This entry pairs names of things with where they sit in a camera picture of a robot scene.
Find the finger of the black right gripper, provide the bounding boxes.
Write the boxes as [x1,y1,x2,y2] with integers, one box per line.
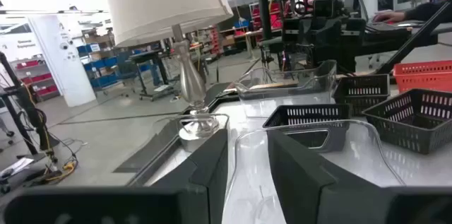
[282,17,314,68]
[340,17,367,73]

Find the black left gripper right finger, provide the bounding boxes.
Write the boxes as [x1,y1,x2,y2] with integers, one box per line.
[267,129,452,224]

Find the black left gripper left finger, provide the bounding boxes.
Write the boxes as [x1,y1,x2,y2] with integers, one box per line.
[1,128,230,224]

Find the black slotted plastic basket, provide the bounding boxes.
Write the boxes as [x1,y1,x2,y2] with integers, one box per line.
[362,88,452,155]
[333,73,391,117]
[263,103,352,153]

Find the orange slotted plastic basket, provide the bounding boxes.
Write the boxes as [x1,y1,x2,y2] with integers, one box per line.
[393,60,452,94]

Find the person's forearm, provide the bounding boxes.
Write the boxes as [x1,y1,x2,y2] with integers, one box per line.
[404,0,452,22]

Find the red parts shelf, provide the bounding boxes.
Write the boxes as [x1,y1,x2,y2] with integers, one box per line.
[208,25,222,55]

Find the shelf with blue bins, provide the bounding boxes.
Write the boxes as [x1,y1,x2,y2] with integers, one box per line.
[76,42,121,93]

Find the grey shelf with red bins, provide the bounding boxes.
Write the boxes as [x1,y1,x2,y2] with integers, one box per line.
[10,56,59,103]

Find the rack of red bins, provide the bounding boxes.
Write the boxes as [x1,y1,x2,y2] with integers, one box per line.
[250,1,283,30]

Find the black desk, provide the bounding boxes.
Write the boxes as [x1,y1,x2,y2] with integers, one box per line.
[365,22,452,57]

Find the person's hand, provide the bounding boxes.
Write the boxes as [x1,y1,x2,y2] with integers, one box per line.
[372,11,407,24]

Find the wooden plank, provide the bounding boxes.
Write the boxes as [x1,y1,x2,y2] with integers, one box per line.
[249,81,299,90]

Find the black rolling cart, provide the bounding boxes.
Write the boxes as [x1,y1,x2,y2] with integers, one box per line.
[129,49,176,101]

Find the white shade silver table lamp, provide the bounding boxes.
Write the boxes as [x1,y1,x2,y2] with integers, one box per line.
[101,0,234,153]

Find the white paper sheet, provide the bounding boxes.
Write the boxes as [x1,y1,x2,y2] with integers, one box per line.
[0,156,35,179]

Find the black floor stand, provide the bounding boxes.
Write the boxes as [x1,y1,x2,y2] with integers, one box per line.
[0,52,59,158]

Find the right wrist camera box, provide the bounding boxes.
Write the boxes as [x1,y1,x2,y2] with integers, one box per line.
[313,0,345,18]

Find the black frame post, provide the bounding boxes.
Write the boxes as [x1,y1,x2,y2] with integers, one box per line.
[254,0,273,41]

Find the black diagonal frame strut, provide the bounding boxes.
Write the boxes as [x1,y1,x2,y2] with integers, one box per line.
[376,1,452,76]

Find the yellow floor cable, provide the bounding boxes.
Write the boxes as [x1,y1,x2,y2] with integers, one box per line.
[44,160,78,184]

